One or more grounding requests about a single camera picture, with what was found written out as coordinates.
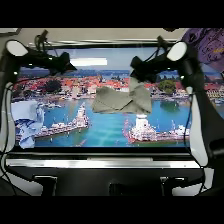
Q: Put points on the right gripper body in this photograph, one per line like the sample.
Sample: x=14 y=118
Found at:
x=143 y=68

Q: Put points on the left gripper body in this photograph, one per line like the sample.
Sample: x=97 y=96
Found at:
x=61 y=64

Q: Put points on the grey garment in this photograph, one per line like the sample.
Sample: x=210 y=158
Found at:
x=123 y=100

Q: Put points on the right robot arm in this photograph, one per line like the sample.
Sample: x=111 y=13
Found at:
x=193 y=83

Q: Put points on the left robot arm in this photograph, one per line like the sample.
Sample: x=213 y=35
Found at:
x=33 y=58

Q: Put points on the light blue garment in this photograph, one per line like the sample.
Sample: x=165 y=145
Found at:
x=28 y=121

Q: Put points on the purple garment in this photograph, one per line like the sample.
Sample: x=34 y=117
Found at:
x=208 y=45

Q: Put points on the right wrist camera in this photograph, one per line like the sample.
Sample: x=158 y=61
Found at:
x=162 y=42

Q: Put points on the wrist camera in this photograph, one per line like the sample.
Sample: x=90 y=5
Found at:
x=162 y=42
x=41 y=38

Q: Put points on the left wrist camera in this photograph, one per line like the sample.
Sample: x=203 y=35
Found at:
x=41 y=38

